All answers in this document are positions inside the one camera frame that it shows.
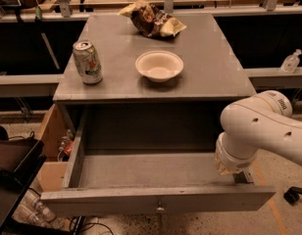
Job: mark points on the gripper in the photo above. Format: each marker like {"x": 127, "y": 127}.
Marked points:
{"x": 229, "y": 162}

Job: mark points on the grey top drawer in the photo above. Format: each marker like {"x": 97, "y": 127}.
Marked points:
{"x": 151, "y": 159}

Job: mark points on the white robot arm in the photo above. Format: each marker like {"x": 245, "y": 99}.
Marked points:
{"x": 262, "y": 121}

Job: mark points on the grey drawer cabinet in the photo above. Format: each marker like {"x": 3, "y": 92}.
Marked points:
{"x": 211, "y": 76}

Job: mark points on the black chair caster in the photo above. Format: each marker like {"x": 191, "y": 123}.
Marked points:
{"x": 292, "y": 195}

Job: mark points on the clear sanitizer bottle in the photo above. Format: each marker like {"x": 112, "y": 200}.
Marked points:
{"x": 291, "y": 62}

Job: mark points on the white paper bowl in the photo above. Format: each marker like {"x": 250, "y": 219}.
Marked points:
{"x": 159, "y": 66}

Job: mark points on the crumpled chip bag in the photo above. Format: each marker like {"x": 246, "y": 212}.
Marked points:
{"x": 151, "y": 21}

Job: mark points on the green white soda can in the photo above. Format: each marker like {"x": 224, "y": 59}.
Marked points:
{"x": 87, "y": 62}

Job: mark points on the wooden crate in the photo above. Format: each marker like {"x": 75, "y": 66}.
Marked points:
{"x": 50, "y": 132}

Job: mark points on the clear plastic bottle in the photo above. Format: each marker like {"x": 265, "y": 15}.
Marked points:
{"x": 33, "y": 200}
{"x": 25, "y": 215}

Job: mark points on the black cart shelf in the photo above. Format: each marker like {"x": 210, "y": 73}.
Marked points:
{"x": 20, "y": 161}

